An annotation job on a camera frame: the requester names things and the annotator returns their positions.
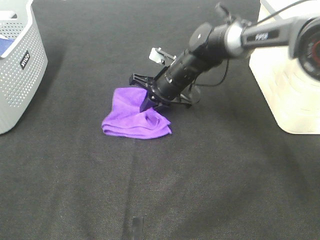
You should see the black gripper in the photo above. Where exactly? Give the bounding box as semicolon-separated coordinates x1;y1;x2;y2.
128;49;218;112

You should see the purple towel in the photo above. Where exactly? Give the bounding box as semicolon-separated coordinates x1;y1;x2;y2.
101;87;172;140

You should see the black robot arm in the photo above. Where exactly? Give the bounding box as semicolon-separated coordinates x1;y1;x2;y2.
129;4;320;112

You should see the grey perforated basket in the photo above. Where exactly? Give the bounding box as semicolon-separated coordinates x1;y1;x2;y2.
0;0;48;134

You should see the blue cloth in basket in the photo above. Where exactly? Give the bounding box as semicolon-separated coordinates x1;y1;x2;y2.
0;38;14;55

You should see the white storage bin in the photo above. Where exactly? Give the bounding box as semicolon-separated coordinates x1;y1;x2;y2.
249;0;320;135

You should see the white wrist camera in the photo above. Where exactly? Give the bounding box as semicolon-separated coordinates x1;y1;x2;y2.
148;47;165;65

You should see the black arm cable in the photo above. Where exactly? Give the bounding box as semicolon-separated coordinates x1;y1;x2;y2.
189;0;308;88

